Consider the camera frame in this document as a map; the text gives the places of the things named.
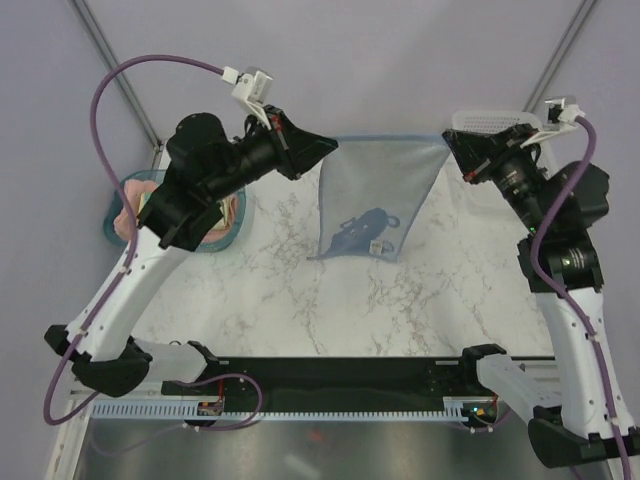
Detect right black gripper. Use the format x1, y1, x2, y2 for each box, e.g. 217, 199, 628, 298
446, 123, 555, 236

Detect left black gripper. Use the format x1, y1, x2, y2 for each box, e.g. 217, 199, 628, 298
208, 106, 340, 202

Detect blue patterned towel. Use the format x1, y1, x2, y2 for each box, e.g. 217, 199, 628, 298
313, 135, 450, 262

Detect green yellow towel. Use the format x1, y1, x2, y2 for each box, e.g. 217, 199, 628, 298
138, 192, 238, 231

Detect pink towel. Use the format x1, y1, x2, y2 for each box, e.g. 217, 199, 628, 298
112, 178, 239, 244

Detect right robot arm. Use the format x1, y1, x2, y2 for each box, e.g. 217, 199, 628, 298
443, 118, 639, 479

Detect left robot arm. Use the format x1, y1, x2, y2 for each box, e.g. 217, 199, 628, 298
45, 105, 338, 398

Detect white perforated plastic basket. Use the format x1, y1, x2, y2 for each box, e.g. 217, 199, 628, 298
451, 107, 556, 216

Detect teal plastic tray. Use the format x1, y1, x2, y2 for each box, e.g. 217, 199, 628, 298
103, 170, 246, 253

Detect right aluminium frame post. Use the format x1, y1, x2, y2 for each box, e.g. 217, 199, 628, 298
522, 0, 601, 113

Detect aluminium frame post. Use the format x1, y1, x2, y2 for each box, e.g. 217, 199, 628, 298
67, 0, 164, 151
522, 0, 601, 113

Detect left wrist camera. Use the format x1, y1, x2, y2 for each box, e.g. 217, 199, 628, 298
232, 68, 273, 123

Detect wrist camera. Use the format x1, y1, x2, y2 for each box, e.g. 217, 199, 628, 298
520, 95, 584, 149
232, 68, 273, 123

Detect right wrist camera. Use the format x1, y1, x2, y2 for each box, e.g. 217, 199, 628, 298
520, 95, 584, 149

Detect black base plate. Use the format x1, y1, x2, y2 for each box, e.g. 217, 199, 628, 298
162, 355, 516, 414

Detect white slotted cable duct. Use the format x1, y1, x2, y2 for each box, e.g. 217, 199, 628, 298
89, 399, 468, 422

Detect left aluminium frame post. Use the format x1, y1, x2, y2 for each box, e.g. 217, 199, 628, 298
67, 0, 164, 151

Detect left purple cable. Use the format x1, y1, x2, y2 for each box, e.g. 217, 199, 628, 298
43, 53, 236, 426

